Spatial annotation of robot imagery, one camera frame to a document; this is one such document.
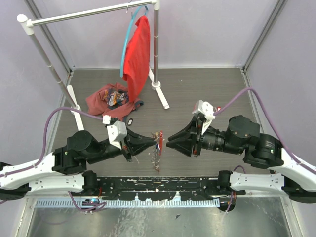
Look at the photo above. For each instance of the dark red printed shirt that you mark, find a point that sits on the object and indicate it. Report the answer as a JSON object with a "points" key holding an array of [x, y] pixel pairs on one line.
{"points": [[112, 100]]}

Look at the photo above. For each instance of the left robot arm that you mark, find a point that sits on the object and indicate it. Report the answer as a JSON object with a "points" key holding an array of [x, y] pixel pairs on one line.
{"points": [[65, 169]]}

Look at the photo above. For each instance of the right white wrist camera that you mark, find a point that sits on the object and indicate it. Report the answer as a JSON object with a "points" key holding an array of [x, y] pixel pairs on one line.
{"points": [[205, 111]]}

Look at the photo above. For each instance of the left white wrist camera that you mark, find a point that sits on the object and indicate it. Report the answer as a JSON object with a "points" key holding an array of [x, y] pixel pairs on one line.
{"points": [[116, 129]]}

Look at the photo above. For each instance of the small electronics board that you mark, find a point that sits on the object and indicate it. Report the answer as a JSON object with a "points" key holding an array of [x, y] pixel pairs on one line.
{"points": [[91, 202]]}

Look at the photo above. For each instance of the grey cable duct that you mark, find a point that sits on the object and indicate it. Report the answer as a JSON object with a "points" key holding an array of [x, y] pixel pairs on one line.
{"points": [[175, 203]]}

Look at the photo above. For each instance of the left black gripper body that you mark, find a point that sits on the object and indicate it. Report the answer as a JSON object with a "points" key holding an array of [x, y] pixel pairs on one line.
{"points": [[125, 150]]}

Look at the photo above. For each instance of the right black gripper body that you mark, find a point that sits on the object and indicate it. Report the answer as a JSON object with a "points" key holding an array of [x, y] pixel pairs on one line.
{"points": [[198, 130]]}

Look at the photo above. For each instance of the blue clothes hanger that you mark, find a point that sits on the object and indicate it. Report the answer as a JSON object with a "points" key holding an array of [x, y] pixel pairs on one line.
{"points": [[133, 18]]}

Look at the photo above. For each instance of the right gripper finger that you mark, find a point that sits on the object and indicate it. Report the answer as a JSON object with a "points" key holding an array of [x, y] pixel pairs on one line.
{"points": [[182, 146], [191, 127]]}

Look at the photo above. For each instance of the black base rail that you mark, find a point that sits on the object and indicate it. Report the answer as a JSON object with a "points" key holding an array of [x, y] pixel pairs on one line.
{"points": [[161, 188]]}

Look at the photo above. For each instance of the red handled keyring with keys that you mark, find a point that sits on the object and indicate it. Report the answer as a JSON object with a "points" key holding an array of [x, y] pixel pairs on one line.
{"points": [[157, 150]]}

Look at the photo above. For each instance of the black key tag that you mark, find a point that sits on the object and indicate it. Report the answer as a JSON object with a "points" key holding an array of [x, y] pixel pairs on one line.
{"points": [[129, 122]]}

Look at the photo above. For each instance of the bright red shirt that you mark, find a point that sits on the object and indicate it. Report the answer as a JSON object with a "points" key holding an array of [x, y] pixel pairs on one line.
{"points": [[137, 58]]}

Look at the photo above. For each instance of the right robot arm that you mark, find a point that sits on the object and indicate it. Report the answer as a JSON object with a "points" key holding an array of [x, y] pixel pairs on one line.
{"points": [[263, 151]]}

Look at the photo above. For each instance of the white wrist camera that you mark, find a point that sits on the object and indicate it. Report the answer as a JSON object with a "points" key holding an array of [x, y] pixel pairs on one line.
{"points": [[205, 111], [116, 129]]}

